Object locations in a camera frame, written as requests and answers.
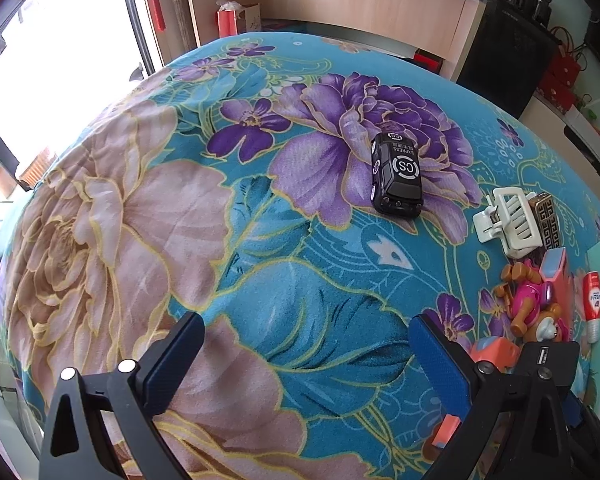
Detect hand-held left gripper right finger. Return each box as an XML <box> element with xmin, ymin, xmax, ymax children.
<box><xmin>408</xmin><ymin>313</ymin><xmax>579</xmax><ymax>480</ymax></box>

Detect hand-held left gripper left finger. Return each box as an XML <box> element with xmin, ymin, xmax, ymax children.
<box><xmin>40</xmin><ymin>311</ymin><xmax>205</xmax><ymax>480</ymax></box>

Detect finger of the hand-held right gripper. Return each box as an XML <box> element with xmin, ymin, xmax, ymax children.
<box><xmin>522</xmin><ymin>341</ymin><xmax>600</xmax><ymax>480</ymax></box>

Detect gold patterned lighter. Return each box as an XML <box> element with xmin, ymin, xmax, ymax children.
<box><xmin>527</xmin><ymin>192</ymin><xmax>567</xmax><ymax>252</ymax></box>

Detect white hair clip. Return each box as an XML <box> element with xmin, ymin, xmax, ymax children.
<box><xmin>472</xmin><ymin>187</ymin><xmax>542</xmax><ymax>260</ymax></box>

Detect black toy car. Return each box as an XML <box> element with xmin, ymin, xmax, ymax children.
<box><xmin>370</xmin><ymin>131</ymin><xmax>425</xmax><ymax>218</ymax></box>

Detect orange plastic toy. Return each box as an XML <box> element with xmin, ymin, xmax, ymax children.
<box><xmin>429</xmin><ymin>336</ymin><xmax>522</xmax><ymax>450</ymax></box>

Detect red and white tube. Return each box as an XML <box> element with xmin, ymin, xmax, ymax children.
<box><xmin>582</xmin><ymin>271</ymin><xmax>600</xmax><ymax>344</ymax></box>

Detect pink and brown toy dog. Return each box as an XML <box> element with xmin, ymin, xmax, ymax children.
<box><xmin>497</xmin><ymin>260</ymin><xmax>574</xmax><ymax>344</ymax></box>

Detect floral teal blanket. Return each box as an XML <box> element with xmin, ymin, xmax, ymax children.
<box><xmin>0</xmin><ymin>31</ymin><xmax>600</xmax><ymax>480</ymax></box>

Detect white low cabinet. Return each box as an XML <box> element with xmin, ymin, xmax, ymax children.
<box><xmin>517</xmin><ymin>91</ymin><xmax>600</xmax><ymax>202</ymax></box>

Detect small red box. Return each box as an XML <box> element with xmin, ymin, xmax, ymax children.
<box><xmin>412</xmin><ymin>48</ymin><xmax>444</xmax><ymax>74</ymax></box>

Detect black water dispenser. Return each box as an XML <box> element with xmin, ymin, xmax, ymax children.
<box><xmin>455</xmin><ymin>0</ymin><xmax>564</xmax><ymax>121</ymax></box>

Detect red gift bag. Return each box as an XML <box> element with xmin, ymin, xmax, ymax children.
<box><xmin>216</xmin><ymin>2</ymin><xmax>242</xmax><ymax>39</ymax></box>

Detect red handled gift bags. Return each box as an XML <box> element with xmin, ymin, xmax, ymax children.
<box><xmin>534</xmin><ymin>26</ymin><xmax>587</xmax><ymax>114</ymax></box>

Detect black window post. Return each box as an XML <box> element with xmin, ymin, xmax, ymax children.
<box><xmin>121</xmin><ymin>0</ymin><xmax>167</xmax><ymax>75</ymax></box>

